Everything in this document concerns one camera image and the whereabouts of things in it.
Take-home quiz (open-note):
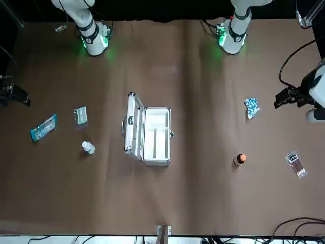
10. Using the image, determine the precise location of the clear bag of swabs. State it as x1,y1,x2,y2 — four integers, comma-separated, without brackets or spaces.
284,150,308,180

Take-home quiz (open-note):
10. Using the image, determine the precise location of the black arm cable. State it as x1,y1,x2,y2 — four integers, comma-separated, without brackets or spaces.
278,38,319,88
0,45,20,79

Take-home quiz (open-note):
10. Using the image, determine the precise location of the blue plastic packet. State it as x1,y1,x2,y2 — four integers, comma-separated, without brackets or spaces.
30,113,58,143

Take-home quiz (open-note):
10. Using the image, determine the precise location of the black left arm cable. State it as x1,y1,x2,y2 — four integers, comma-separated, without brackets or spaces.
278,38,319,88

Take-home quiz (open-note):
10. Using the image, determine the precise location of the aluminium frame strut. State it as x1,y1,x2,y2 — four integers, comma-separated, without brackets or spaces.
295,0,325,29

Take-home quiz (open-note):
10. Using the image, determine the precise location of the blue white capsule bag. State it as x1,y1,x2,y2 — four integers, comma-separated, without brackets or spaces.
244,97,261,120

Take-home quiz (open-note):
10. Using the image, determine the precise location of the black left foot cable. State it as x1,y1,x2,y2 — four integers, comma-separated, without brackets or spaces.
201,19,221,39

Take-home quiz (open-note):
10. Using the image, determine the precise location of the white plastic bottle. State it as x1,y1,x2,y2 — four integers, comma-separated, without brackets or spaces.
81,140,96,155

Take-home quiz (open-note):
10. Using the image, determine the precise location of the black cable silver connector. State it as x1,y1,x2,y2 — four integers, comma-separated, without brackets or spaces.
54,0,70,33

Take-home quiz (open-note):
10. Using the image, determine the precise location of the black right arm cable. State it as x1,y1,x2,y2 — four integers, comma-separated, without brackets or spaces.
0,45,20,79

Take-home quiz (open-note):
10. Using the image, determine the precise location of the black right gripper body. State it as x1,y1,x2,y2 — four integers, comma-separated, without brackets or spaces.
0,83,14,100

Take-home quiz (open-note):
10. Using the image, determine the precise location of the brown bottle orange cap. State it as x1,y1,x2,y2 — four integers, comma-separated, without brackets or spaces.
233,153,247,167

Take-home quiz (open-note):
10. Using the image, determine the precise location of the silver aluminium medicine case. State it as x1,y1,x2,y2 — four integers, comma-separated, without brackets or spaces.
121,91,176,167

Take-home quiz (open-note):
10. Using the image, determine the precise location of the aluminium post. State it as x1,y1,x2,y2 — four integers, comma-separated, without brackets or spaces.
156,223,172,244

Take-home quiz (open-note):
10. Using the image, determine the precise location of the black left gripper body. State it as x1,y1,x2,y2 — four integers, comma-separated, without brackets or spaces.
293,73,316,103

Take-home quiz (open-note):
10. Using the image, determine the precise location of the clear zip bag white pad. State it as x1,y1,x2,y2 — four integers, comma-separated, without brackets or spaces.
73,106,90,131

